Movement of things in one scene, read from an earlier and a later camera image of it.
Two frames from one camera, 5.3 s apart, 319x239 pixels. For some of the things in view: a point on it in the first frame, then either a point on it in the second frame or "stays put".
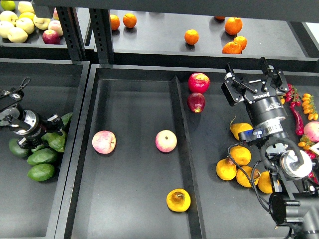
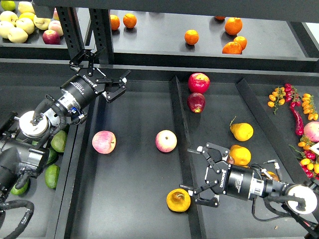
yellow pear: x=178 y=200 stays put
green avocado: x=55 y=141 stays put
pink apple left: x=103 y=142 stays put
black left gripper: x=43 y=126 -> x=84 y=87
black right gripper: x=263 y=105 -> x=222 y=178
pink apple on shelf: x=55 y=25 stays put
